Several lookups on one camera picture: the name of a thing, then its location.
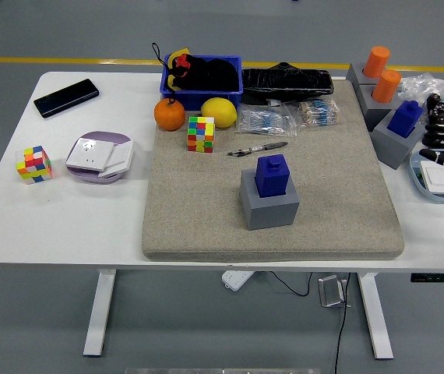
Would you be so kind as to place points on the orange fruit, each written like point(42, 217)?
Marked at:
point(170, 115)

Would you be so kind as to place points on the orange cylinder seal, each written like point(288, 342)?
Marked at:
point(386, 87)
point(376, 62)

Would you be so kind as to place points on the black silver pen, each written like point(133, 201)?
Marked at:
point(258, 149)

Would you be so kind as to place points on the grey-brown mat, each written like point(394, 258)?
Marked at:
point(206, 202)

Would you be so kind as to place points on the yellow lemon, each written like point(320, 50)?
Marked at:
point(219, 113)

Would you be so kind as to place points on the grey seal holder block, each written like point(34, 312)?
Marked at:
point(370, 111)
point(391, 150)
point(356, 76)
point(270, 214)

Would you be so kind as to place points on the purple plate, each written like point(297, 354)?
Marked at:
point(101, 135)

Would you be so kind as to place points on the blue seal stamp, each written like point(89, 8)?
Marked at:
point(272, 179)
point(405, 118)

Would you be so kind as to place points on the black table control panel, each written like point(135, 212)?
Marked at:
point(440, 278)

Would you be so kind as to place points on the black smartphone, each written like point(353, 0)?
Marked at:
point(66, 98)

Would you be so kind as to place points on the large clear bag of resistors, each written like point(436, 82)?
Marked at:
point(266, 121)

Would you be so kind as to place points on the scrambled rubik's cube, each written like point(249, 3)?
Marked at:
point(34, 165)
point(201, 134)

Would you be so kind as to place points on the white table leg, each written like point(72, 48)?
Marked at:
point(378, 319)
point(99, 315)

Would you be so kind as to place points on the white wall socket panel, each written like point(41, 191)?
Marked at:
point(89, 154)

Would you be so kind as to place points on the small clear bag of resistors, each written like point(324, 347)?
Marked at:
point(319, 113)

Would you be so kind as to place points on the crumpled clear plastic bag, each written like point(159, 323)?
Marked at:
point(420, 83)

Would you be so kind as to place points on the metal bracket stand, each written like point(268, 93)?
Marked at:
point(332, 292)

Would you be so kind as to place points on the white switch panel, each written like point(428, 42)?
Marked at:
point(122, 156)
point(442, 181)

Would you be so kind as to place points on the dark brown knobs bunch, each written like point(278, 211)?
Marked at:
point(440, 111)

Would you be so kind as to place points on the black pouch with red clip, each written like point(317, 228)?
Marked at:
point(214, 76)

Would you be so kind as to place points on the black wrapped long bar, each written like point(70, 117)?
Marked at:
point(284, 83)

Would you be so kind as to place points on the light blue plate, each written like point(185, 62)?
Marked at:
point(414, 167)

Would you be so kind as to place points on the white power strip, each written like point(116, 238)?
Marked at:
point(237, 279)

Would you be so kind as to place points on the blue plastic bin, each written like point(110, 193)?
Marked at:
point(206, 99)

